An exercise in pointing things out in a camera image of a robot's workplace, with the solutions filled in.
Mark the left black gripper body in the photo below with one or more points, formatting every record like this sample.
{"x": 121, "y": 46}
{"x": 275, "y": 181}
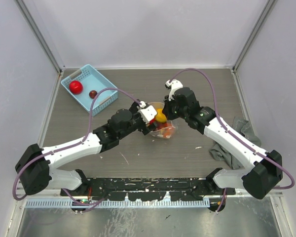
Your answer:
{"x": 136, "y": 122}

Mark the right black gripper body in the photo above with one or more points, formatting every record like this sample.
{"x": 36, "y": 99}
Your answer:
{"x": 172, "y": 110}

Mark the yellow lemon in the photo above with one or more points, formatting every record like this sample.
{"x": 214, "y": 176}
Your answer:
{"x": 160, "y": 117}

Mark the red pear shaped fruit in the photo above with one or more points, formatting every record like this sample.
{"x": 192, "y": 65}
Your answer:
{"x": 153, "y": 121}

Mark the orange tangerine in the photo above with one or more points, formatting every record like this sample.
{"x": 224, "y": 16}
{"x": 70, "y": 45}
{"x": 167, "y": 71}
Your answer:
{"x": 167, "y": 131}

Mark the clear zip top bag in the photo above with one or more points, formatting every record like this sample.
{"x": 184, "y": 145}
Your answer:
{"x": 156, "y": 133}

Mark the small dark red fruit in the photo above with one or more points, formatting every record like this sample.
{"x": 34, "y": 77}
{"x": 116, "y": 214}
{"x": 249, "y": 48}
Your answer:
{"x": 92, "y": 94}

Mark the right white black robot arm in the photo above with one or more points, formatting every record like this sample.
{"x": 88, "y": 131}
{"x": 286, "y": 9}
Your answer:
{"x": 261, "y": 169}

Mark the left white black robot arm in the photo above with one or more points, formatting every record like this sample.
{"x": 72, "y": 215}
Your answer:
{"x": 39, "y": 168}

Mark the light blue plastic basket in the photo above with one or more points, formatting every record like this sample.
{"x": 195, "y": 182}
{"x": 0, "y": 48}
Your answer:
{"x": 84, "y": 85}

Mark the grey cloth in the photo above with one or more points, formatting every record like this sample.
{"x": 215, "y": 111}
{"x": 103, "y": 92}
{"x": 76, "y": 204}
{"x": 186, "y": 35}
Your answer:
{"x": 236, "y": 144}

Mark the red apple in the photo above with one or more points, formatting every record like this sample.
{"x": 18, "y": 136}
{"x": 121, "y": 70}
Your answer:
{"x": 75, "y": 87}

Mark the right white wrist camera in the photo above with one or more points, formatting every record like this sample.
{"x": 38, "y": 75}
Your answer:
{"x": 173, "y": 85}

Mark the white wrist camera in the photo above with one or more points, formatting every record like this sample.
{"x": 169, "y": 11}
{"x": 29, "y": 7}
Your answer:
{"x": 147, "y": 112}
{"x": 173, "y": 85}

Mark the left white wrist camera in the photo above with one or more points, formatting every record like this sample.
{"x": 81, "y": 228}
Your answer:
{"x": 147, "y": 112}

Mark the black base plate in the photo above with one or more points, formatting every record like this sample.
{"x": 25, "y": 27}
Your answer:
{"x": 147, "y": 189}

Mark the light blue cable duct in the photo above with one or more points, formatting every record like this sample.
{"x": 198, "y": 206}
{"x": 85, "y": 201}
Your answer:
{"x": 68, "y": 203}

